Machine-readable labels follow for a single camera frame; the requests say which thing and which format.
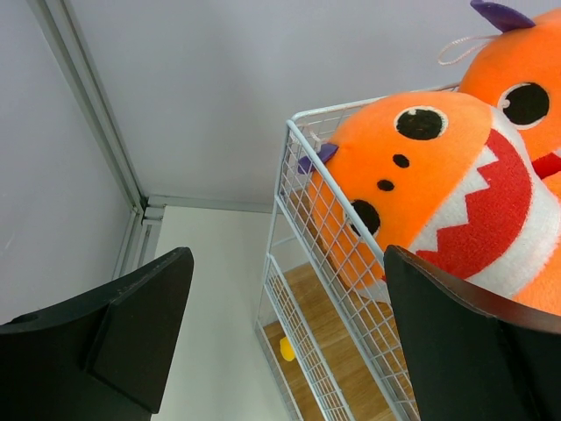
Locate large orange shark plush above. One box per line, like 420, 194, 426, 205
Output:
437, 0, 561, 198

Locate white wire wooden shelf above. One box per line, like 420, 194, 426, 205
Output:
253, 82, 459, 421

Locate striped yellow-footed plush left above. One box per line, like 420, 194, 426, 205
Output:
279, 336, 295, 362

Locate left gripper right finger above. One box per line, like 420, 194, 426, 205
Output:
384, 246, 560, 421

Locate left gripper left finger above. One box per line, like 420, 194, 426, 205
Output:
1, 247, 194, 420

